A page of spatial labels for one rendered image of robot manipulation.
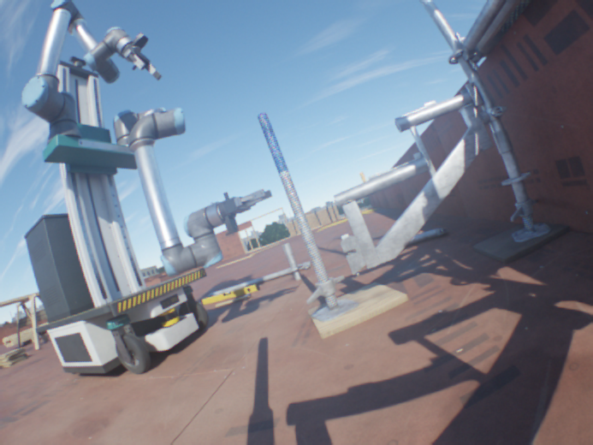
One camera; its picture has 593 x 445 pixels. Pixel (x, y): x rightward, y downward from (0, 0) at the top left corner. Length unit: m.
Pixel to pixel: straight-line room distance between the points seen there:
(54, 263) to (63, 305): 0.21
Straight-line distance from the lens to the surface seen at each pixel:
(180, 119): 1.26
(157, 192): 1.13
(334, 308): 1.04
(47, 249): 1.64
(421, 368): 0.61
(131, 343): 1.25
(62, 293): 1.59
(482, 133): 1.10
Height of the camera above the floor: 0.34
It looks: 1 degrees up
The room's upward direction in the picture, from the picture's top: 20 degrees counter-clockwise
